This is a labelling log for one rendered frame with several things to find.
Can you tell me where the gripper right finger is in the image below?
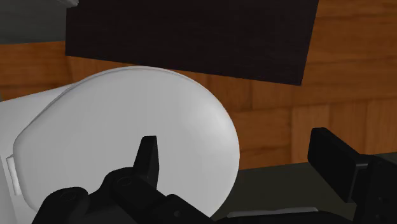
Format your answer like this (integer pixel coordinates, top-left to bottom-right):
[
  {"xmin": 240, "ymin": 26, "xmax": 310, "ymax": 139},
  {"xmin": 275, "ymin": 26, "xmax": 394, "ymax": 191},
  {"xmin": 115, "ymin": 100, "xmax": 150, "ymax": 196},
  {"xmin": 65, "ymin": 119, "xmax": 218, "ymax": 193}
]
[{"xmin": 307, "ymin": 127, "xmax": 397, "ymax": 224}]

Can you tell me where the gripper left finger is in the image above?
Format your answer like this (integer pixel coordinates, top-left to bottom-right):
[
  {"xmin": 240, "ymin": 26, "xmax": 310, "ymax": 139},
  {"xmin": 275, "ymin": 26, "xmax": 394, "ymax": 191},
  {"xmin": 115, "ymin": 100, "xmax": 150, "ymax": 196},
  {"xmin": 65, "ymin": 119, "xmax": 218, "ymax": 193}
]
[{"xmin": 31, "ymin": 135, "xmax": 218, "ymax": 224}]

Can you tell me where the white toilet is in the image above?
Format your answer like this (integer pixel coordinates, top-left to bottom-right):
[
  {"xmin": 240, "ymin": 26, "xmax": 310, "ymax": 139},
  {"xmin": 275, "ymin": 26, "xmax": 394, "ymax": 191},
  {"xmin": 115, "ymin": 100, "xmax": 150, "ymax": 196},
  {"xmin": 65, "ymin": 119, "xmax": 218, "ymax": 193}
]
[{"xmin": 0, "ymin": 66, "xmax": 240, "ymax": 224}]

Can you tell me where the dark robot stand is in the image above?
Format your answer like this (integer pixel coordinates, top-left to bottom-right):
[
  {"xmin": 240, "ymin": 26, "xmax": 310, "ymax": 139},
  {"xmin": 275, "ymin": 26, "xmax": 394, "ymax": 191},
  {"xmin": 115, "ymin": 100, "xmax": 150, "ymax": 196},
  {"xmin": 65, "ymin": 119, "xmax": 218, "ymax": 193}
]
[{"xmin": 65, "ymin": 0, "xmax": 319, "ymax": 87}]

